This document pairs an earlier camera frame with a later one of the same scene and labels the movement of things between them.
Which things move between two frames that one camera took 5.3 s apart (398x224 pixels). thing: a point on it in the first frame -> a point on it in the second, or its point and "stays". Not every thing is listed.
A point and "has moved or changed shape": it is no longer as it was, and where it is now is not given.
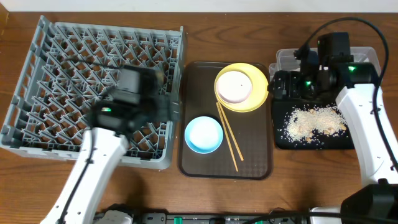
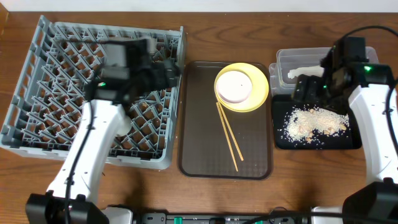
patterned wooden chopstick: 226,135 stays
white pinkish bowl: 234,86 stays
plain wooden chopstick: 231,133 stays
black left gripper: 173,107 -> 168,73
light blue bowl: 203,135 has moved or changed shape
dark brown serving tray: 252,129 stays
